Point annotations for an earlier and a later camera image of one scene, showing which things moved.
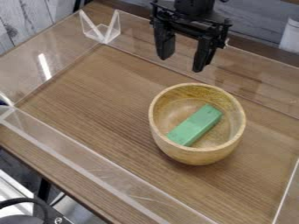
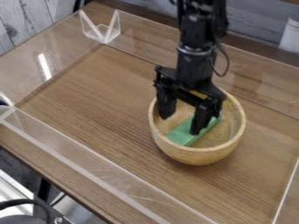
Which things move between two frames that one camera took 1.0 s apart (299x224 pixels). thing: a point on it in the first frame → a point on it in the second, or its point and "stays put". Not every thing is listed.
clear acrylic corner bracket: [102, 33] stays put
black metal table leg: [45, 189] stays put
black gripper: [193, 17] → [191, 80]
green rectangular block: [195, 124] stays put
